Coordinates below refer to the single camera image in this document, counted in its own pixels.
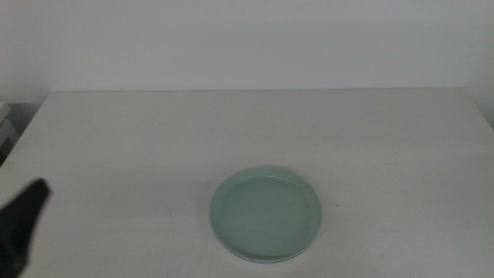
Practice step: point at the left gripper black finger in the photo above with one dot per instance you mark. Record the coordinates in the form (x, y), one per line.
(21, 224)

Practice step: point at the pale green shallow bowl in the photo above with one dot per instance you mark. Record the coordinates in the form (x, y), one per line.
(266, 216)

